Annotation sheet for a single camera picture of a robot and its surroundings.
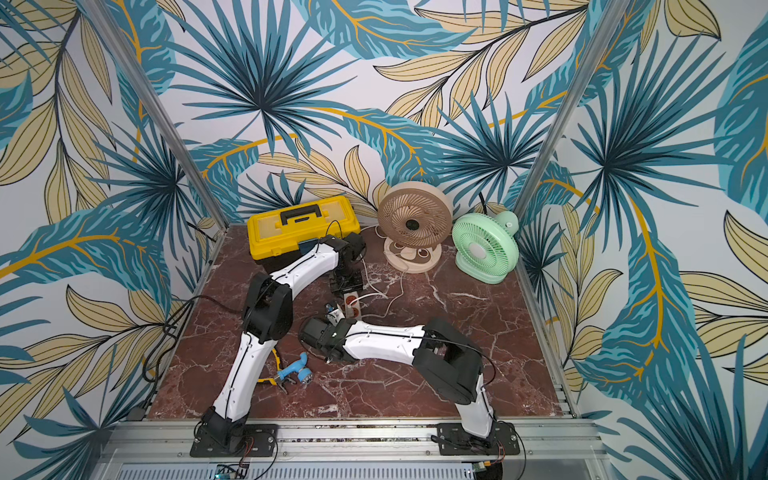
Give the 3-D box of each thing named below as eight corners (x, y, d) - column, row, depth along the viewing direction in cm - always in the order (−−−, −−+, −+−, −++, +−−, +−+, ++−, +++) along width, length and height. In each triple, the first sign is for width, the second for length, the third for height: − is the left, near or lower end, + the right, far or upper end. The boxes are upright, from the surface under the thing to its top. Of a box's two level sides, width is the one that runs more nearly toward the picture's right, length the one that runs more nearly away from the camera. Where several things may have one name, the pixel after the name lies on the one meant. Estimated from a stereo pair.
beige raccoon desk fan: (379, 272, 108) (378, 205, 83) (379, 249, 115) (379, 181, 90) (436, 272, 108) (452, 206, 83) (433, 249, 115) (448, 181, 90)
